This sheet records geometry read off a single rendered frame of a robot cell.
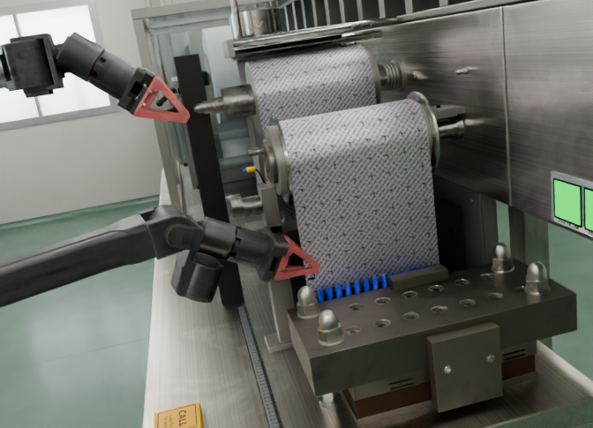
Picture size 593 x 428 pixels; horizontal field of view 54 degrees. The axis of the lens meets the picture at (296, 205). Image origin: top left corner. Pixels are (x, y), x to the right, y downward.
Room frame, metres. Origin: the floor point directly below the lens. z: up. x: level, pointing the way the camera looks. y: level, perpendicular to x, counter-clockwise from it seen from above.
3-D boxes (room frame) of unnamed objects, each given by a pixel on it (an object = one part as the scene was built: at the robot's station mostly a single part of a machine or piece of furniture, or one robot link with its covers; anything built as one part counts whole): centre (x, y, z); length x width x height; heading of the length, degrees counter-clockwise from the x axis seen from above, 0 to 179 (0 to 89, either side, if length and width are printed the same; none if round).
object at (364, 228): (0.91, -0.11, 1.12); 0.23 x 0.01 x 0.18; 100
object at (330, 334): (0.73, -0.02, 1.05); 0.04 x 0.04 x 0.04
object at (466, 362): (0.71, -0.20, 0.96); 0.10 x 0.03 x 0.11; 100
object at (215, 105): (1.18, 0.14, 1.33); 0.06 x 0.03 x 0.03; 100
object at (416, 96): (0.99, -0.23, 1.25); 0.15 x 0.01 x 0.15; 10
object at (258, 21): (1.68, 0.04, 1.50); 0.14 x 0.14 x 0.06
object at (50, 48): (0.94, 0.32, 1.45); 0.12 x 0.11 x 0.09; 100
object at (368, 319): (0.80, -0.17, 1.00); 0.40 x 0.16 x 0.06; 100
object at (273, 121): (0.95, 0.02, 1.25); 0.15 x 0.01 x 0.15; 10
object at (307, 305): (0.82, 0.01, 1.05); 0.04 x 0.04 x 0.04
